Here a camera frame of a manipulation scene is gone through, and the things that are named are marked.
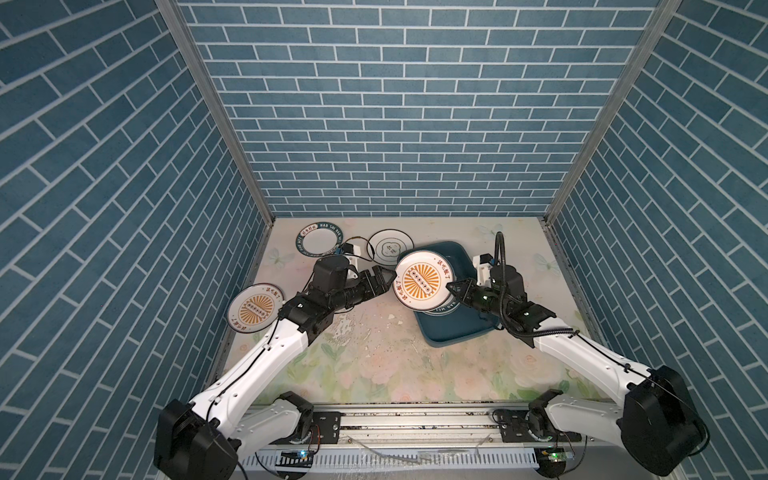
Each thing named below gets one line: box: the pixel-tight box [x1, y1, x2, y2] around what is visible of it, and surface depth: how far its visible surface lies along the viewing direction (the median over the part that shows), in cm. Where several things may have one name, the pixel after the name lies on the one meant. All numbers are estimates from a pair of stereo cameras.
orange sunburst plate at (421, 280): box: [393, 250, 455, 312], surface depth 86 cm
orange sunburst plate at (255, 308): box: [227, 283, 285, 334], surface depth 98 cm
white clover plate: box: [366, 229, 415, 266], surface depth 114 cm
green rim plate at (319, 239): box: [295, 222, 343, 258], surface depth 118 cm
